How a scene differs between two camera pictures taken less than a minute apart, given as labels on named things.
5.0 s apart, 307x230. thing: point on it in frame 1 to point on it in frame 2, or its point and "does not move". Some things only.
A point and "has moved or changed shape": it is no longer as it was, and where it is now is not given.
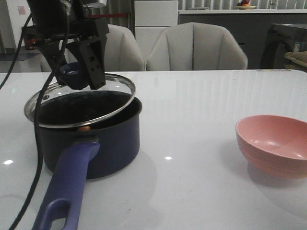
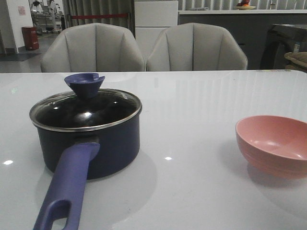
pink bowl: [274, 143] does not move
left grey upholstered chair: [123, 52] does not move
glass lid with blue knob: [69, 102] has moved or changed shape
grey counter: [250, 27] does not move
